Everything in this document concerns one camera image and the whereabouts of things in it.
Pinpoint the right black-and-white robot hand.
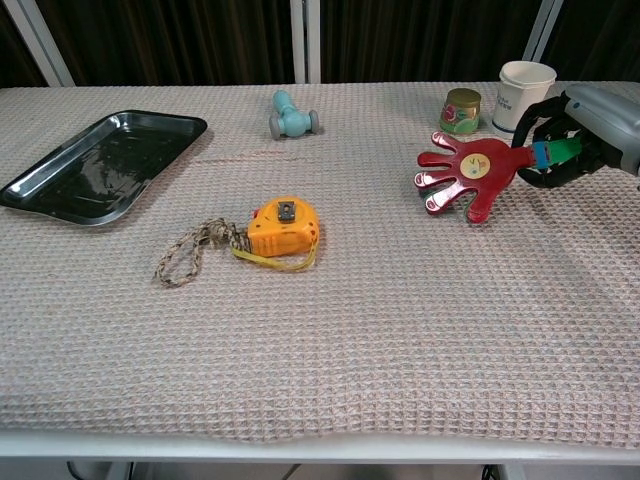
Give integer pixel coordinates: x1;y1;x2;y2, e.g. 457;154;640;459
512;83;640;190

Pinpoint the red hand clapper toy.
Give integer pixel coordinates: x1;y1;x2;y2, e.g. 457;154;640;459
413;130;586;226

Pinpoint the beige waffle-weave table cloth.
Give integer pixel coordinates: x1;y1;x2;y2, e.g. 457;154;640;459
0;82;640;449

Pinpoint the black pleated curtain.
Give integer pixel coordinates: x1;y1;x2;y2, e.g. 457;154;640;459
542;0;640;85
0;0;50;89
319;0;545;84
42;0;294;87

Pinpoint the white paper cup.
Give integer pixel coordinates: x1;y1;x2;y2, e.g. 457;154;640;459
492;60;558;141

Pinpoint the small green can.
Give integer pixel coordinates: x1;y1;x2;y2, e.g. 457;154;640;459
438;88;482;135

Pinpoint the teal toy roller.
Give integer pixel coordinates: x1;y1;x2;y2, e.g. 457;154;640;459
268;89;320;141

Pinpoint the rectangular stainless steel tray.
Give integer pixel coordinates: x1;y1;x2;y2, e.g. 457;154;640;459
0;109;209;229

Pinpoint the white frame post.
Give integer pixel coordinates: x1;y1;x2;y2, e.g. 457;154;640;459
8;0;76;88
520;0;565;65
289;0;323;85

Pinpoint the yellow tape measure with lanyard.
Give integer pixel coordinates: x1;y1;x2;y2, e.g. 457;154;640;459
153;196;321;290

